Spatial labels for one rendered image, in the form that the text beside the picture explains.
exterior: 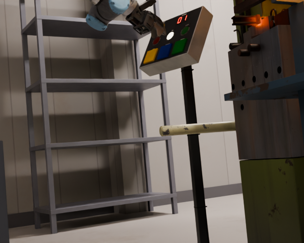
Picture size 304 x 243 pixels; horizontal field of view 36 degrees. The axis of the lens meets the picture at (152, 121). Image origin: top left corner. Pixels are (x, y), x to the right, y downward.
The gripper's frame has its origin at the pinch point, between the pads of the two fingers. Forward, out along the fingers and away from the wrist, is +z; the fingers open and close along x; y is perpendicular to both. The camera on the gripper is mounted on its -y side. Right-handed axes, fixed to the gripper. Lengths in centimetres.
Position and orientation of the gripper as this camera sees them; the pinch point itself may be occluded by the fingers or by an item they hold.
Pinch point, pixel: (164, 32)
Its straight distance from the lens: 217.8
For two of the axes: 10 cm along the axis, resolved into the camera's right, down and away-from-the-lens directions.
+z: 6.9, 4.8, 5.4
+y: -2.9, 8.7, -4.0
